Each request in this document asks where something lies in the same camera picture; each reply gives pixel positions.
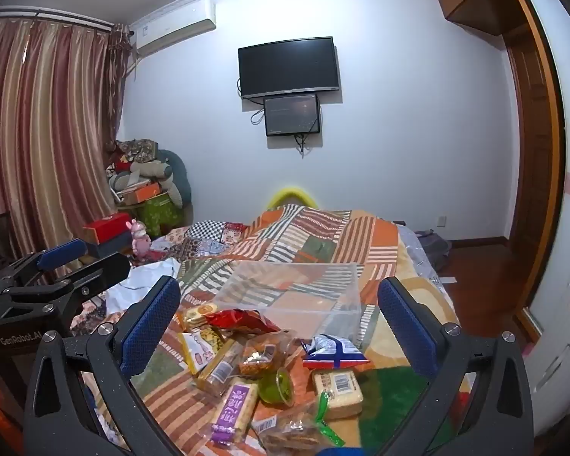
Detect white air conditioner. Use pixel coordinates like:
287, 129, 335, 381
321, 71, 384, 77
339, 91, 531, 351
133, 0, 218, 58

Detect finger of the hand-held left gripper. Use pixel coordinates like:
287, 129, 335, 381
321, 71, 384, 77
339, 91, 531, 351
9, 253, 132, 329
5, 239, 89, 288

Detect grey bag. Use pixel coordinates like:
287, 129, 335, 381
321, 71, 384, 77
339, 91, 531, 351
413, 229, 453, 270

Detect teal plush cushion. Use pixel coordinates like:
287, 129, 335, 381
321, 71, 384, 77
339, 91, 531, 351
157, 149, 193, 208

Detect grey plush toy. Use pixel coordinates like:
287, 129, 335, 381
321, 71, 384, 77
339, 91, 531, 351
108, 158, 174, 192

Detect yellow foam pad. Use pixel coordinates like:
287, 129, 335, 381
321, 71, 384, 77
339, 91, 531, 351
266, 187, 321, 210

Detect red box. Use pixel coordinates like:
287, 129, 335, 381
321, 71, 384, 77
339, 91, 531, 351
82, 213, 133, 245

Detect striped patchwork blanket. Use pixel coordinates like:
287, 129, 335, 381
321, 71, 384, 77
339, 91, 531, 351
76, 204, 402, 456

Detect grey bedsheet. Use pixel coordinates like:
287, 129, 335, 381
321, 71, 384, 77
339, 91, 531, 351
398, 225, 442, 286

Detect small orange biscuit pack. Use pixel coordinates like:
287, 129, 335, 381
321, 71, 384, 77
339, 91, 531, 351
178, 301, 219, 331

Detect beige patterned fleece blanket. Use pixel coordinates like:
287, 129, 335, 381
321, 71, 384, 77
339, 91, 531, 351
351, 235, 461, 456

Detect white plastic object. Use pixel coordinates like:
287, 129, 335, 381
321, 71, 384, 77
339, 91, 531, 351
522, 263, 570, 438

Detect green jelly cup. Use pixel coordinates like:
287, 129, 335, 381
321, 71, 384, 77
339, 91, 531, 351
257, 366, 295, 407

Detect small clear bag orange snacks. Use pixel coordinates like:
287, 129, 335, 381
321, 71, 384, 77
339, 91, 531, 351
239, 330, 298, 381

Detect black monitor cable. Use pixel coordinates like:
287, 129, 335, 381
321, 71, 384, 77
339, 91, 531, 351
294, 132, 315, 158

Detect orange box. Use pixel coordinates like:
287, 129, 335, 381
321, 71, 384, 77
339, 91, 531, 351
122, 181, 163, 205

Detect blue white red snack packet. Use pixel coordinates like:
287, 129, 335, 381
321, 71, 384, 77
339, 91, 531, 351
301, 335, 371, 370

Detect checkered patchwork quilt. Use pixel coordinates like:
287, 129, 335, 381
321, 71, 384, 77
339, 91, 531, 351
71, 221, 248, 338

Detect wooden door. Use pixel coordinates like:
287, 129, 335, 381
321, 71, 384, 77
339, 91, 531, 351
503, 0, 566, 343

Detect pink plush toy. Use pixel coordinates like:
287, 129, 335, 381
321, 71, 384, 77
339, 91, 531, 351
130, 218, 152, 255

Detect small black monitor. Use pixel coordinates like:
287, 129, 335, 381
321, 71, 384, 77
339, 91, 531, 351
263, 94, 321, 137

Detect dark grey box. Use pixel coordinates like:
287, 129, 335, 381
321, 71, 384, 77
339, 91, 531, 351
85, 233, 135, 258

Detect clear plastic container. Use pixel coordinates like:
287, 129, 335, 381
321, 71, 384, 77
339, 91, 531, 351
212, 261, 364, 347

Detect black wall television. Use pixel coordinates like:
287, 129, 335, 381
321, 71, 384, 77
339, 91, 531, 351
237, 36, 341, 100

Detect brown biscuit bar packet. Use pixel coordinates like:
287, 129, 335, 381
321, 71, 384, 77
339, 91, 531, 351
192, 337, 245, 395

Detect striped red beige curtain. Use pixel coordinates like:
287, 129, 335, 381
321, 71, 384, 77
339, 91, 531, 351
0, 7, 138, 271

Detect purple label snack packet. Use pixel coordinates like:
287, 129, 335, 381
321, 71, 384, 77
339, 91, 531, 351
210, 377, 260, 447

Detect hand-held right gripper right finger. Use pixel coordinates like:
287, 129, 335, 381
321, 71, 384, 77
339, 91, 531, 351
377, 276, 535, 456

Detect floral cushion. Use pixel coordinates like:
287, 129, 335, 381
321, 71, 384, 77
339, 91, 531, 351
115, 139, 160, 163

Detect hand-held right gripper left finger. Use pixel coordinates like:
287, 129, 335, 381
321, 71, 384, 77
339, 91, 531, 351
24, 274, 210, 456

